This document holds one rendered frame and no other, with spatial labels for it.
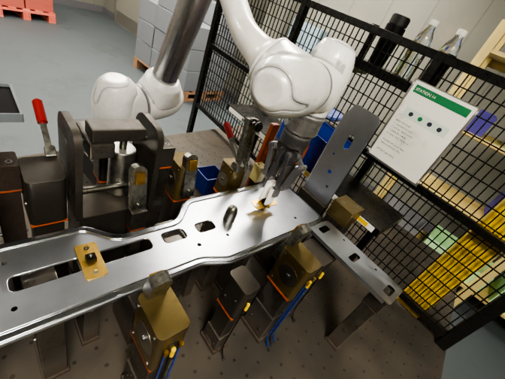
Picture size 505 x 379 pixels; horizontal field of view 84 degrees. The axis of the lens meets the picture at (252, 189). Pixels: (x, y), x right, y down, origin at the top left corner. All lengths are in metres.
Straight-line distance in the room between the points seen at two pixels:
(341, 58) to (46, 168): 0.64
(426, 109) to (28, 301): 1.18
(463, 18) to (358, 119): 2.71
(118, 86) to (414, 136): 1.08
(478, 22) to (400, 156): 2.49
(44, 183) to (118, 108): 0.57
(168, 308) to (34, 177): 0.37
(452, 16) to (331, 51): 2.98
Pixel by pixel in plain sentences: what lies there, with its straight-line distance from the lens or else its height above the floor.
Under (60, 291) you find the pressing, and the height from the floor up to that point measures 1.00.
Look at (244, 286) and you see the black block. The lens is 0.67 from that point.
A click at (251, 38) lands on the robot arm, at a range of 0.58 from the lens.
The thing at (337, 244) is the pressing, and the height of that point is 1.00.
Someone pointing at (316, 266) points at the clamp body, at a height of 1.04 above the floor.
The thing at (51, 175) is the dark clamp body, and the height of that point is 1.08.
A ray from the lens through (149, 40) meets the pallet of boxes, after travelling 4.59.
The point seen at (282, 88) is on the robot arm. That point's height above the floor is 1.40.
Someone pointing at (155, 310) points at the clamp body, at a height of 1.05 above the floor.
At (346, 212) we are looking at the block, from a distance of 0.96.
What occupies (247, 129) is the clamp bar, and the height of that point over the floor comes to 1.19.
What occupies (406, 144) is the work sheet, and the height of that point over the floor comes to 1.25.
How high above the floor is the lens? 1.51
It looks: 33 degrees down
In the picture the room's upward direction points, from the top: 23 degrees clockwise
